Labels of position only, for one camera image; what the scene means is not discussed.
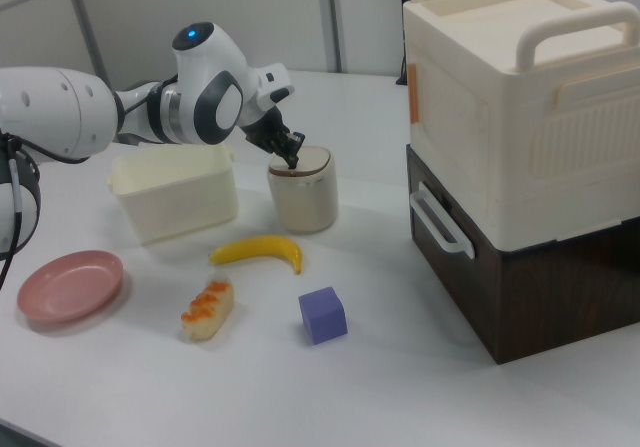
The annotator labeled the orange tape strip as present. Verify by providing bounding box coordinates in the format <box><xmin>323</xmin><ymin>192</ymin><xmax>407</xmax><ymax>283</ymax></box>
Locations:
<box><xmin>406</xmin><ymin>63</ymin><xmax>422</xmax><ymax>126</ymax></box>

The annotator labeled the pink plastic plate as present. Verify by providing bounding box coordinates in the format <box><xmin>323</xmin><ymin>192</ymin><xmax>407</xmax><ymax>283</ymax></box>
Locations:
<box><xmin>16</xmin><ymin>249</ymin><xmax>126</xmax><ymax>325</ymax></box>

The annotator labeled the cream plastic open bin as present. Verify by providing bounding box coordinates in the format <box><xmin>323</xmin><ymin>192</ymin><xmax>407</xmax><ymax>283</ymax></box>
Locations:
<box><xmin>106</xmin><ymin>142</ymin><xmax>241</xmax><ymax>246</ymax></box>

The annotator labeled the dark brown wooden cabinet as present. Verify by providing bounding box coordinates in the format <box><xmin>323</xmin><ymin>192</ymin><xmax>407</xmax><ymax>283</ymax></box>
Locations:
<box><xmin>405</xmin><ymin>144</ymin><xmax>640</xmax><ymax>366</ymax></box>

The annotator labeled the beige round trash can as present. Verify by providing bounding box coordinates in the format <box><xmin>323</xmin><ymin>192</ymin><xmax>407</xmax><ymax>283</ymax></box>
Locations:
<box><xmin>265</xmin><ymin>144</ymin><xmax>339</xmax><ymax>234</ymax></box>

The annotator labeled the cream storage box with handles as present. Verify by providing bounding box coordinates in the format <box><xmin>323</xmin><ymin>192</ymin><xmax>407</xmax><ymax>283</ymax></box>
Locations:
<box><xmin>402</xmin><ymin>0</ymin><xmax>640</xmax><ymax>251</ymax></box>

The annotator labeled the white cabinet drawer handle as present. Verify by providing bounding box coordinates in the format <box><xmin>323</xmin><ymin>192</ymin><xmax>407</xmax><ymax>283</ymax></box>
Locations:
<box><xmin>409</xmin><ymin>181</ymin><xmax>477</xmax><ymax>259</ymax></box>

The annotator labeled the toy salmon roe sushi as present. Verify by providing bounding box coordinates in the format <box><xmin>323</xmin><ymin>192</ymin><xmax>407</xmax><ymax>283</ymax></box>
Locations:
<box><xmin>179</xmin><ymin>276</ymin><xmax>237</xmax><ymax>343</ymax></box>

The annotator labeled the purple foam cube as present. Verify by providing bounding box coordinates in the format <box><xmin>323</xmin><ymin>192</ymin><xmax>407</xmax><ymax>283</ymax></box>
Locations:
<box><xmin>297</xmin><ymin>286</ymin><xmax>349</xmax><ymax>346</ymax></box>

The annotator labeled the yellow toy banana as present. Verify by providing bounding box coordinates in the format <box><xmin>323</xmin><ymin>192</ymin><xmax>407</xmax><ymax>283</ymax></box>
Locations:
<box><xmin>207</xmin><ymin>234</ymin><xmax>305</xmax><ymax>276</ymax></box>

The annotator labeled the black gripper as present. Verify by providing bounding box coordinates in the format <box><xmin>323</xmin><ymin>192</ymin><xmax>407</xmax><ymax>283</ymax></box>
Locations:
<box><xmin>242</xmin><ymin>107</ymin><xmax>307</xmax><ymax>171</ymax></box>

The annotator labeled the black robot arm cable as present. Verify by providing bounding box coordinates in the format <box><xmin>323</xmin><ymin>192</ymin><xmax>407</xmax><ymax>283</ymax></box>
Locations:
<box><xmin>0</xmin><ymin>131</ymin><xmax>42</xmax><ymax>293</ymax></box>

